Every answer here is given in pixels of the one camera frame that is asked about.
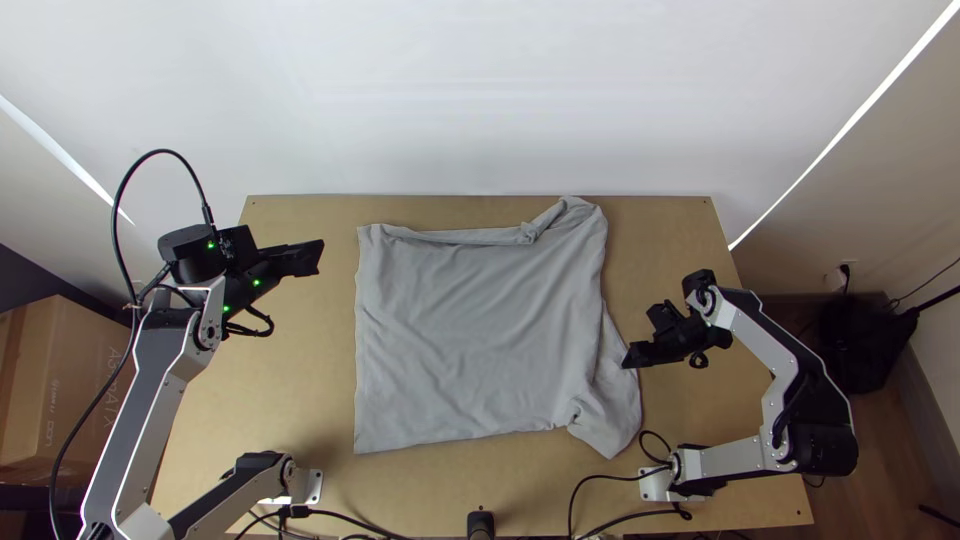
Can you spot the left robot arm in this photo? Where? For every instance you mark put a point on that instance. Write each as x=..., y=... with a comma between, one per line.
x=161, y=375

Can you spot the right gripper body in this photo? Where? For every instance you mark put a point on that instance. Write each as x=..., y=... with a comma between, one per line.
x=686, y=337

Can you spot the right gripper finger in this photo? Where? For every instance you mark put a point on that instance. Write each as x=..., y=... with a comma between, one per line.
x=636, y=356

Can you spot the grey t-shirt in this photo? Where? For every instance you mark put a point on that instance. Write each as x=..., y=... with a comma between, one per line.
x=480, y=330

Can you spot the white wall socket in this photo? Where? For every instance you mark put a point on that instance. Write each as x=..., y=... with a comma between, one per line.
x=840, y=276

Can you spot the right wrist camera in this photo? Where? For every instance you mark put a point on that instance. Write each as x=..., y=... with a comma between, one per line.
x=666, y=315

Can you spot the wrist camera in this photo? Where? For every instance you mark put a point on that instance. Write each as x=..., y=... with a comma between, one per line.
x=238, y=241
x=666, y=315

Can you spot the black bag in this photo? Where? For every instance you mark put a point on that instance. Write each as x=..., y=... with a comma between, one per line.
x=862, y=345

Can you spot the brown cardboard box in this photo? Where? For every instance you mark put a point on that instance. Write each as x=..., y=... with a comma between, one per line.
x=52, y=382

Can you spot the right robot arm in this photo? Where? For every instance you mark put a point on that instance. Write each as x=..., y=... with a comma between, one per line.
x=795, y=405

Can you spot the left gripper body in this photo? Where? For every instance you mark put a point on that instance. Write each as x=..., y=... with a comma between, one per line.
x=289, y=259

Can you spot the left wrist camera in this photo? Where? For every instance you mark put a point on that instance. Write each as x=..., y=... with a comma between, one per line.
x=238, y=241

